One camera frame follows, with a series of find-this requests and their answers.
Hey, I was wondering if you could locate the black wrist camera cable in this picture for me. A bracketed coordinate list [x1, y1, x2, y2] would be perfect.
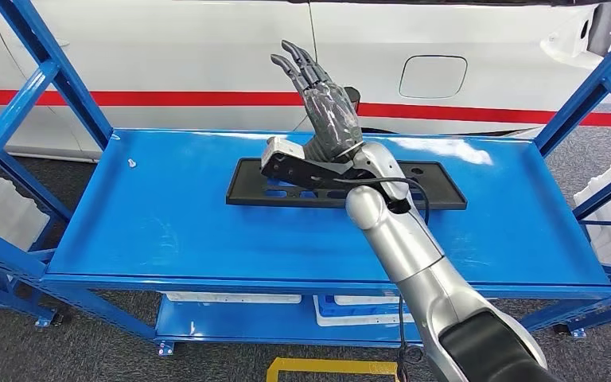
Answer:
[332, 176, 431, 225]

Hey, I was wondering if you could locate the black hanging arm cable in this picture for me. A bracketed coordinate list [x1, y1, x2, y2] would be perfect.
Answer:
[395, 294, 425, 382]

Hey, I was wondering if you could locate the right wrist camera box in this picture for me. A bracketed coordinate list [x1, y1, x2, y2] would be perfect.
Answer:
[260, 135, 360, 192]

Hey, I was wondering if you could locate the white fuel filler flap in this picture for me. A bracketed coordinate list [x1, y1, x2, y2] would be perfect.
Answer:
[399, 54, 469, 99]

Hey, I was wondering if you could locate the long black plastic part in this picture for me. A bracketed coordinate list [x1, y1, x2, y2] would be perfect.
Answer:
[225, 158, 468, 211]

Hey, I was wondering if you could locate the black cylinder device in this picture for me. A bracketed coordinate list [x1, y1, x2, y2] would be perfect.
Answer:
[344, 87, 363, 118]

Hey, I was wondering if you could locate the blue metal shelf rack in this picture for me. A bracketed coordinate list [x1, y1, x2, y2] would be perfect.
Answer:
[0, 0, 611, 357]

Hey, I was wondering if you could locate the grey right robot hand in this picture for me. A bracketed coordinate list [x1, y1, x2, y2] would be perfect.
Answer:
[270, 40, 365, 154]

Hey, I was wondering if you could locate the yellow floor tape rectangle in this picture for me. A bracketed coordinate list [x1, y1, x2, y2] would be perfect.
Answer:
[266, 357, 400, 382]

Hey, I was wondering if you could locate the white car with red stripe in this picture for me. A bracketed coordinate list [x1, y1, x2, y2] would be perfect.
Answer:
[0, 0, 611, 162]

